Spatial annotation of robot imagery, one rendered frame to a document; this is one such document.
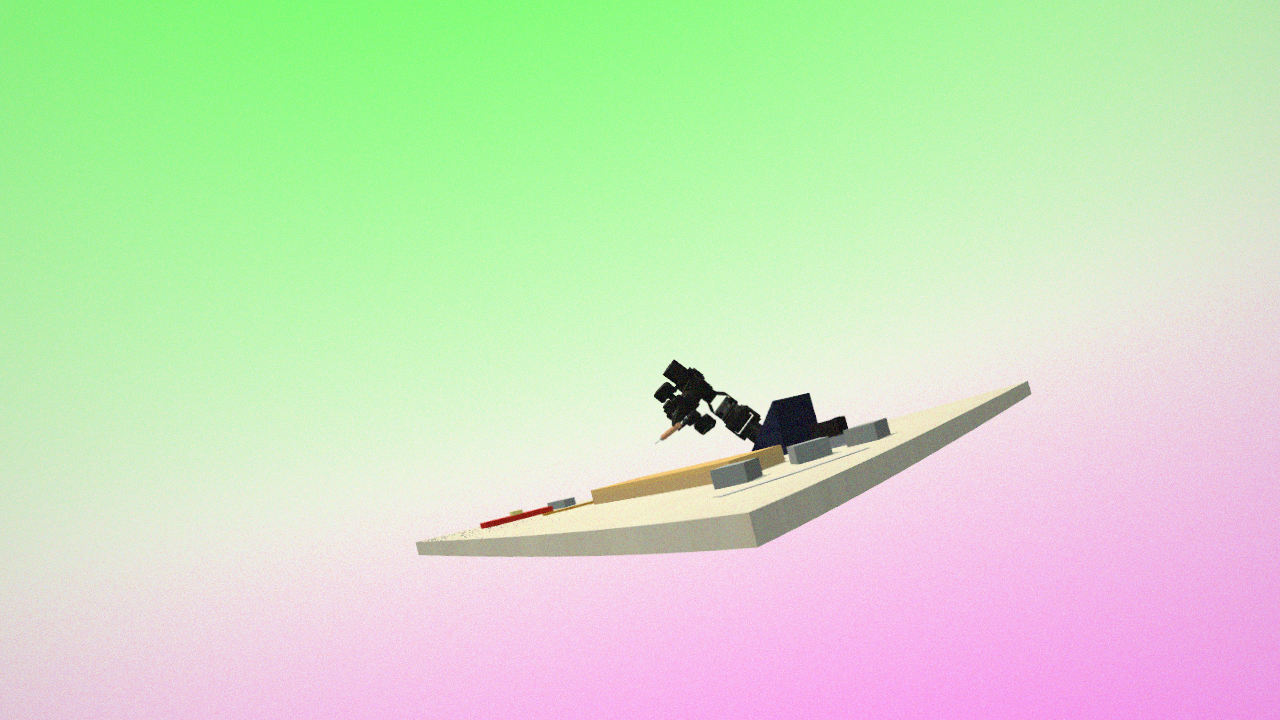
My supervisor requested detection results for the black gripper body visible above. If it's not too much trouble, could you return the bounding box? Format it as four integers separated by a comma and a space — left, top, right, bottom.
654, 382, 716, 436

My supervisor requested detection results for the tan rectangular panel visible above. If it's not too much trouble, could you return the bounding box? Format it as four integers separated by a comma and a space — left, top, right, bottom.
591, 445, 785, 505

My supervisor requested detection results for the red flat bar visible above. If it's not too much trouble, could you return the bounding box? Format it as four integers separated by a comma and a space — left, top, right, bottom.
480, 506, 554, 529

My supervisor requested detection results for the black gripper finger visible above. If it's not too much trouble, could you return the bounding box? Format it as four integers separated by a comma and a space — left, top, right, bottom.
678, 411, 701, 430
667, 398, 685, 427

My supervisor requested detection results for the awl with tan handle and thin metal point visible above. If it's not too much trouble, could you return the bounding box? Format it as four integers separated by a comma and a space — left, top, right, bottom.
655, 423, 682, 445

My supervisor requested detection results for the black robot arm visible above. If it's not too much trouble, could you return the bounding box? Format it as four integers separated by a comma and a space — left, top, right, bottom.
662, 360, 763, 443

